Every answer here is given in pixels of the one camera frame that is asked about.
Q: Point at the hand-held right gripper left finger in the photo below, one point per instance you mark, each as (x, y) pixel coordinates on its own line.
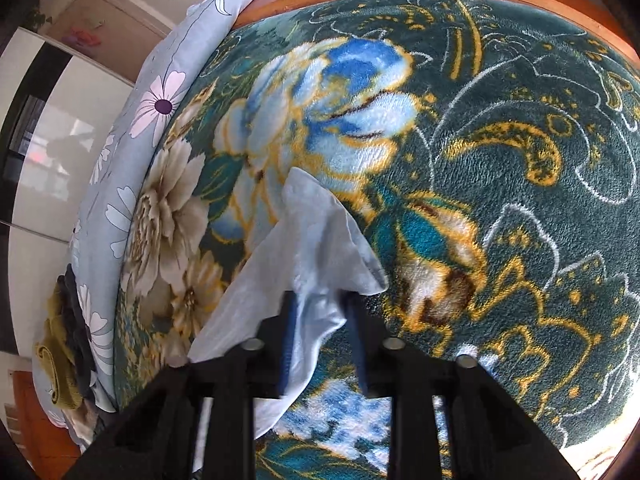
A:
(290, 340)

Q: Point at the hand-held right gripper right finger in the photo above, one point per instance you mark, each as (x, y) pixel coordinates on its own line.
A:
(357, 350)

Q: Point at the light blue shirt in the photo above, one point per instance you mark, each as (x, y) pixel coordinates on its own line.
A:
(310, 240)

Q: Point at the teal floral plush blanket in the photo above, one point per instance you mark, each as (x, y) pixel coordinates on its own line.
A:
(500, 210)

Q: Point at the dark navy jacket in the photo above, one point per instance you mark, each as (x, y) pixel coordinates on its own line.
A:
(80, 340)

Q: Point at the mustard knit sweater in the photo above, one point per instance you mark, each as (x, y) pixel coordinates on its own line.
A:
(55, 370)

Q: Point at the carved wooden headboard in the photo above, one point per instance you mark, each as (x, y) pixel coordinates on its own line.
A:
(35, 420)

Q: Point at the blue floral duvet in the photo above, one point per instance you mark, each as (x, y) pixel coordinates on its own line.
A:
(150, 85)

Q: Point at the white wardrobe with black band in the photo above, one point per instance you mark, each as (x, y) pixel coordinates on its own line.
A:
(60, 100)

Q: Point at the red door ornament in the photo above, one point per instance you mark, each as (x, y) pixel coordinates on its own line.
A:
(86, 36)

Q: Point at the beige room door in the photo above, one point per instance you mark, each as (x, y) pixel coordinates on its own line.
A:
(110, 20)

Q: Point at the green potted plant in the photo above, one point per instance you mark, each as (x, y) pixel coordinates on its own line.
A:
(36, 20)

